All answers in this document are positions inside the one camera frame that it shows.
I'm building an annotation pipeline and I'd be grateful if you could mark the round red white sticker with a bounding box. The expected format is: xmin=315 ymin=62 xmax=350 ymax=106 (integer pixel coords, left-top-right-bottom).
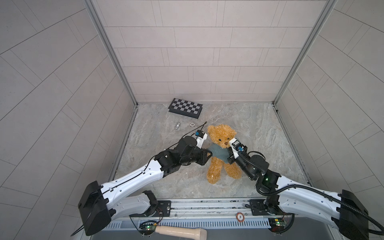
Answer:
xmin=236 ymin=212 xmax=245 ymax=223

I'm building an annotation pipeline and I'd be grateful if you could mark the left black camera cable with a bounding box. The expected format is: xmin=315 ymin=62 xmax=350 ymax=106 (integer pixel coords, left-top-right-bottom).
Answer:
xmin=143 ymin=121 xmax=208 ymax=163

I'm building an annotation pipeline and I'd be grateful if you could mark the right green circuit board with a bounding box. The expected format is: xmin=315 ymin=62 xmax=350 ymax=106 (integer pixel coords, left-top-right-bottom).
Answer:
xmin=268 ymin=218 xmax=286 ymax=233

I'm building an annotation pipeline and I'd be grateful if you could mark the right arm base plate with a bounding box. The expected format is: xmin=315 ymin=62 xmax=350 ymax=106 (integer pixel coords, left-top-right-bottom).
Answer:
xmin=245 ymin=199 xmax=281 ymax=216

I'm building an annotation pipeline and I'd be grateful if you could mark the folded black white chessboard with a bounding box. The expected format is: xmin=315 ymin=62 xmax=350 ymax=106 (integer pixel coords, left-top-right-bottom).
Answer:
xmin=168 ymin=98 xmax=203 ymax=119

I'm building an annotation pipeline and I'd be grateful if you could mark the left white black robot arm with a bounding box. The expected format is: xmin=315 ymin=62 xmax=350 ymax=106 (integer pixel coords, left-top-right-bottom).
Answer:
xmin=78 ymin=131 xmax=212 ymax=236

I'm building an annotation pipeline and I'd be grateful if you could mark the tan teddy bear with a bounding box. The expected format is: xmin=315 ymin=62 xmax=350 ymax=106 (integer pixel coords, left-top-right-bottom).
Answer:
xmin=207 ymin=125 xmax=243 ymax=185

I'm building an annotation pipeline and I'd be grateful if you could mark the aluminium mounting rail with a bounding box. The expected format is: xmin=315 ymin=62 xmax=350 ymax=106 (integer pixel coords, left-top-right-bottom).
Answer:
xmin=83 ymin=196 xmax=334 ymax=222

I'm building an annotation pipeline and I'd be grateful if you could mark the beige wooden handle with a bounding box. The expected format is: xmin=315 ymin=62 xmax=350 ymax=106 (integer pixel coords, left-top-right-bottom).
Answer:
xmin=155 ymin=226 xmax=208 ymax=240

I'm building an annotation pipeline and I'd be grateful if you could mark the left green circuit board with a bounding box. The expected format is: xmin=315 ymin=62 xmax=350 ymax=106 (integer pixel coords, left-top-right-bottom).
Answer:
xmin=139 ymin=221 xmax=158 ymax=236

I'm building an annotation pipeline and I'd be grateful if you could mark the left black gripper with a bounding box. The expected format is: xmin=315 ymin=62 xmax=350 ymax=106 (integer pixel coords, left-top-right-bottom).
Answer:
xmin=177 ymin=147 xmax=214 ymax=167

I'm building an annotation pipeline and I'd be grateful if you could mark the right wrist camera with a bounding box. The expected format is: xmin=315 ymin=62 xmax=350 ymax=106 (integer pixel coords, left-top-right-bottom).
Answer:
xmin=229 ymin=138 xmax=245 ymax=159

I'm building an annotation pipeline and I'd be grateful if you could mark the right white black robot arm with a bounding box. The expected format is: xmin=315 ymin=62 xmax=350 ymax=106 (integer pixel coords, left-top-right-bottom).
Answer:
xmin=227 ymin=146 xmax=369 ymax=240

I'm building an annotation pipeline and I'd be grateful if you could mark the green circuit board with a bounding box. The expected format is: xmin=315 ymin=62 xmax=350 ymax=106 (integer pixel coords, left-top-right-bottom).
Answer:
xmin=139 ymin=221 xmax=158 ymax=236
xmin=268 ymin=218 xmax=286 ymax=233

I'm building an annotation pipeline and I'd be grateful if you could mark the grey-green teddy sweater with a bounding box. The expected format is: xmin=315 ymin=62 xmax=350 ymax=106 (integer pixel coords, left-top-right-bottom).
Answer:
xmin=208 ymin=144 xmax=230 ymax=164

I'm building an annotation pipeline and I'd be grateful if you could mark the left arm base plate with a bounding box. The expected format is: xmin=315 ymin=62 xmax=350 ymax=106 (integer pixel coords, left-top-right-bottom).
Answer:
xmin=131 ymin=200 xmax=172 ymax=218

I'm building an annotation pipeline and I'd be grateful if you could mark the right black corrugated cable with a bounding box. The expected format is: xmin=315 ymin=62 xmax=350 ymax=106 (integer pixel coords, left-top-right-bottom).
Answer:
xmin=239 ymin=149 xmax=384 ymax=236

